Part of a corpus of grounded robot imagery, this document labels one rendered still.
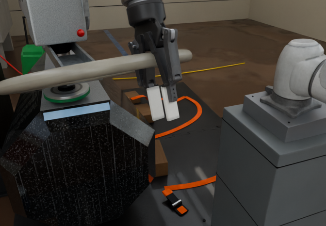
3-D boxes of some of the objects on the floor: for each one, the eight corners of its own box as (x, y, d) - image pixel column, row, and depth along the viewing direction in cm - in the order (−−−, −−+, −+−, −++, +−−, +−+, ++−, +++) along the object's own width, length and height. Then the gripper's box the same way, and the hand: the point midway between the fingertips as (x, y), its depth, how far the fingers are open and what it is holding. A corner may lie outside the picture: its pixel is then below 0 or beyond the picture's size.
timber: (168, 175, 210) (168, 162, 204) (151, 177, 208) (151, 164, 202) (159, 151, 236) (159, 138, 231) (144, 153, 234) (144, 140, 228)
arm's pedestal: (267, 199, 191) (291, 89, 155) (329, 267, 149) (382, 138, 113) (199, 220, 176) (208, 104, 139) (246, 302, 134) (278, 166, 97)
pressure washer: (33, 89, 351) (16, 16, 312) (62, 88, 353) (49, 15, 314) (22, 102, 320) (3, 22, 281) (54, 101, 322) (39, 22, 283)
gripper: (187, -10, 53) (208, 115, 55) (135, 14, 66) (154, 115, 68) (156, -12, 48) (181, 124, 51) (106, 15, 61) (128, 122, 64)
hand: (162, 104), depth 59 cm, fingers closed on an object, 4 cm apart
